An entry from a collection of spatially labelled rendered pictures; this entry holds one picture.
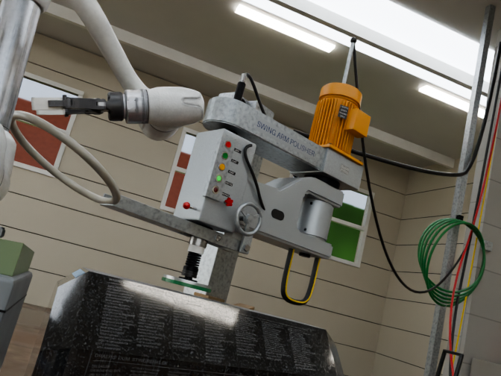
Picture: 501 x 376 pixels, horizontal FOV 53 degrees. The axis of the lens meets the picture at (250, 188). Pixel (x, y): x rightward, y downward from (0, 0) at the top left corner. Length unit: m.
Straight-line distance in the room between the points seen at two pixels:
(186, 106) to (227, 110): 0.91
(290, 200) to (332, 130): 0.50
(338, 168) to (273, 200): 0.46
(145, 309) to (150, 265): 6.29
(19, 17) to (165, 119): 0.49
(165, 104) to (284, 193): 1.20
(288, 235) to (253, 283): 6.23
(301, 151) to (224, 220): 0.57
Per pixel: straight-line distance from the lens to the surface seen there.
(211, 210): 2.12
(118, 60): 1.47
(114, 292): 1.93
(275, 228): 2.36
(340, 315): 9.35
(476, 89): 4.97
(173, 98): 1.33
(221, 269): 2.99
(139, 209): 2.00
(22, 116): 1.83
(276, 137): 2.36
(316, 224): 2.58
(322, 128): 2.73
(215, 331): 2.00
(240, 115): 2.24
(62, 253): 8.14
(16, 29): 1.54
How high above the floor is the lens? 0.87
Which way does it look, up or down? 12 degrees up
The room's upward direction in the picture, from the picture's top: 15 degrees clockwise
